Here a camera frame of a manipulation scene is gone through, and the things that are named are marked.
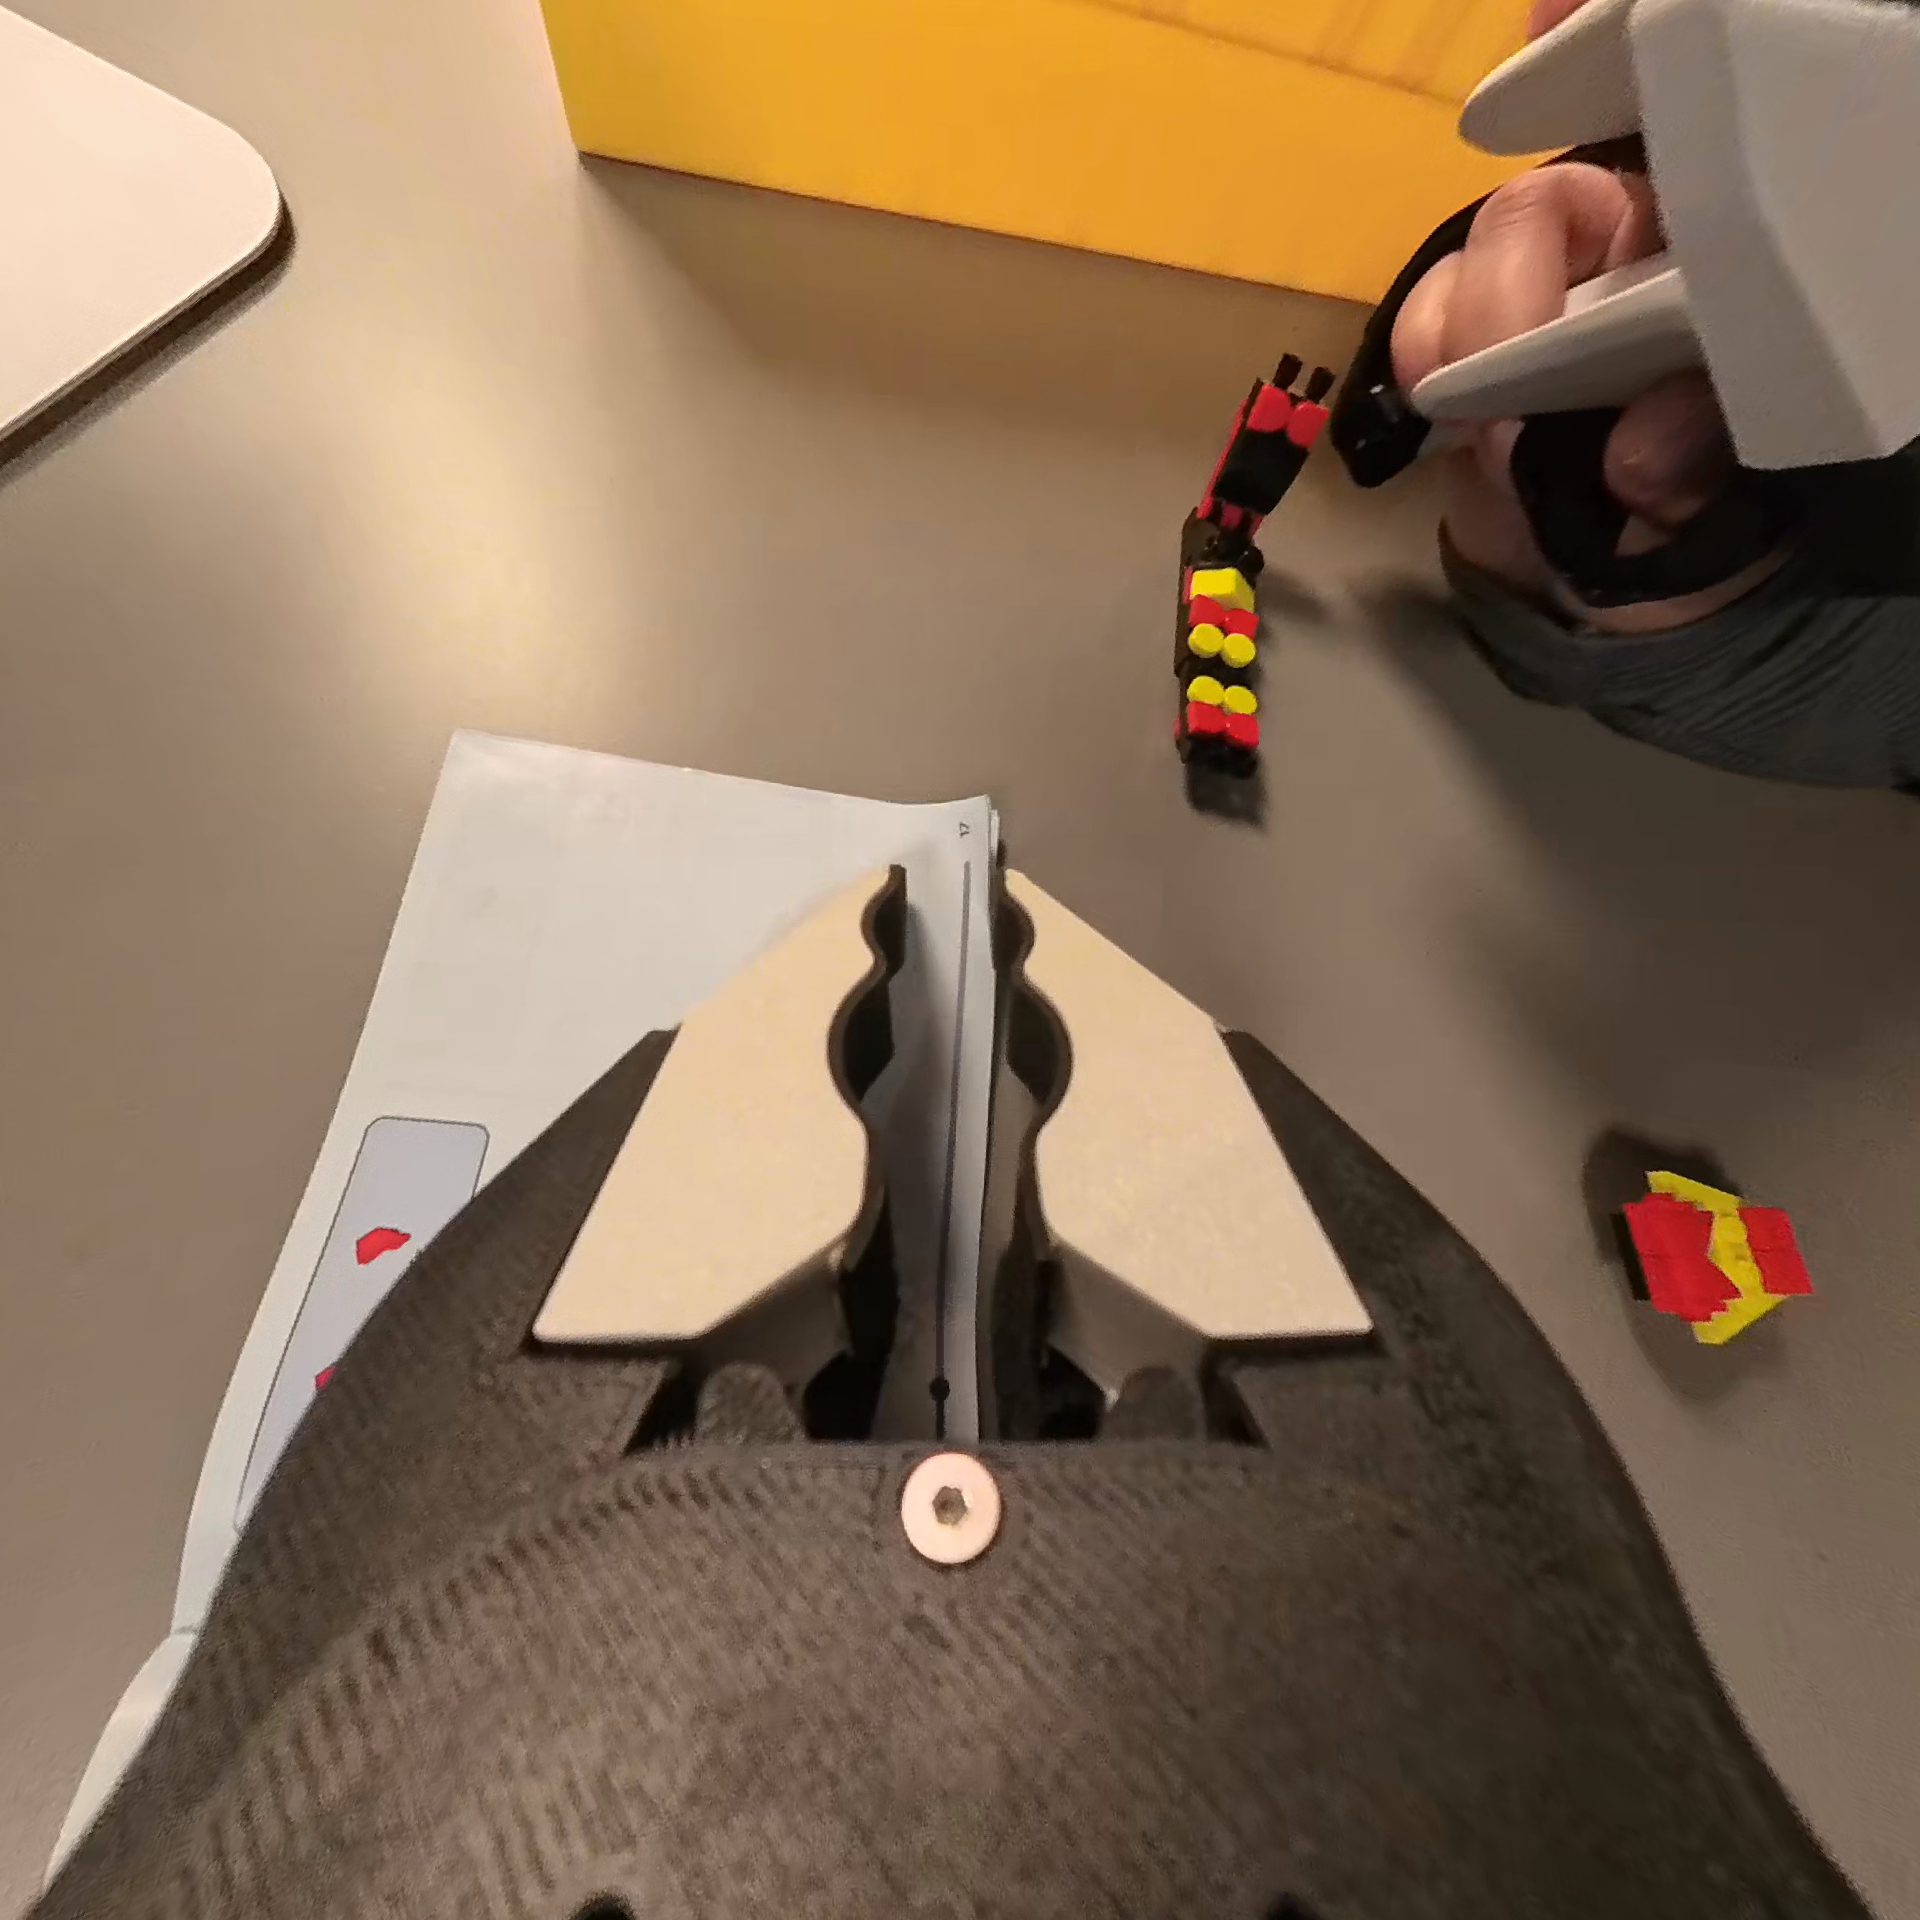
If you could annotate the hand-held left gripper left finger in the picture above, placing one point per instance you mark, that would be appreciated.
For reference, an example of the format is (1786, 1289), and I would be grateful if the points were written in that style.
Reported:
(720, 1185)

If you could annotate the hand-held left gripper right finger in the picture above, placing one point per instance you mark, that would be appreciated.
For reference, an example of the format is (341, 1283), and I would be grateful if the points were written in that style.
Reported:
(1186, 1185)

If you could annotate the lego instruction booklet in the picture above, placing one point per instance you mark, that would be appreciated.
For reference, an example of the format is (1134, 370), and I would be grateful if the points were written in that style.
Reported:
(600, 902)

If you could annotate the red yellow lego body assembly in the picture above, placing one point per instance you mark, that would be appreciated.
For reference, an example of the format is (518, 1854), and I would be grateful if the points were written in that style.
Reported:
(1680, 1254)

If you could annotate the long red yellow lego assembly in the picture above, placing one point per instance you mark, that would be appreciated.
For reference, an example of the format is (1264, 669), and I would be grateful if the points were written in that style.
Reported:
(1223, 638)

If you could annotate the person's right hand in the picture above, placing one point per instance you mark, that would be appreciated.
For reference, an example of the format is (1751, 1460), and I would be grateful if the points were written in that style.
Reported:
(1547, 242)

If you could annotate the yellow plastic bin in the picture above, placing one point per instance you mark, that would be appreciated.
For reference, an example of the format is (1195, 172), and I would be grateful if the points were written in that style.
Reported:
(974, 106)

